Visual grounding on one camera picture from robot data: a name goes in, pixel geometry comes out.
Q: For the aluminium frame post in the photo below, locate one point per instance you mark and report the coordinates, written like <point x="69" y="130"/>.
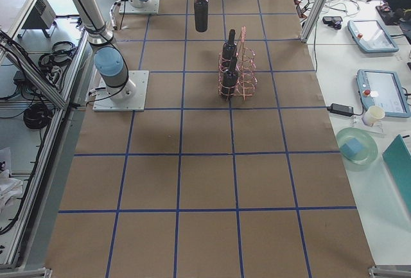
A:
<point x="312" y="20"/>

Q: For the blue teach pendant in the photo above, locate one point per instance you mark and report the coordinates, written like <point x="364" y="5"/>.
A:
<point x="371" y="36"/>
<point x="383" y="89"/>

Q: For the teal board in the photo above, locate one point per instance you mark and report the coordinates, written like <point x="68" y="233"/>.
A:
<point x="397" y="159"/>

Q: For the dark wine bottle far end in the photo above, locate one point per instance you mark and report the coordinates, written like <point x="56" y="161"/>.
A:
<point x="229" y="47"/>

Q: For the black power adapter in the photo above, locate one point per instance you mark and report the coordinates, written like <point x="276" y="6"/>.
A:
<point x="339" y="109"/>

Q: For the near blue teach pendant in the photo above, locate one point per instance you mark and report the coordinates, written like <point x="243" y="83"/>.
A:
<point x="383" y="89"/>

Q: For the grey metal box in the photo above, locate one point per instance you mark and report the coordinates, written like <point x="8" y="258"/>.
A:
<point x="42" y="17"/>

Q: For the white crumpled cloth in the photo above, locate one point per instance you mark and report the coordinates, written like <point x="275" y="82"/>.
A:
<point x="11" y="188"/>

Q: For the far blue teach pendant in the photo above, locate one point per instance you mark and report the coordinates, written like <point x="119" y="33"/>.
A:
<point x="371" y="36"/>

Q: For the white paper cup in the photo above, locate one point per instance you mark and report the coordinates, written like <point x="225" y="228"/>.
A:
<point x="373" y="115"/>

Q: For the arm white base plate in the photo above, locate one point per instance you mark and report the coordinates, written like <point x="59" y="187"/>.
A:
<point x="149" y="8"/>
<point x="131" y="97"/>

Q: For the dark wine bottle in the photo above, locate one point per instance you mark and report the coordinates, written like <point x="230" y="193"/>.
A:
<point x="230" y="78"/>
<point x="201" y="9"/>

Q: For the blue foam cube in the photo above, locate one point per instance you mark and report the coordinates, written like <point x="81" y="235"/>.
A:
<point x="352" y="148"/>

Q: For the green glass plate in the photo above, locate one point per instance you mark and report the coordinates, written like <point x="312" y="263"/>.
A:
<point x="369" y="154"/>

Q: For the copper wire wine basket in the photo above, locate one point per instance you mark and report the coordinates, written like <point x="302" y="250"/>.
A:
<point x="246" y="66"/>

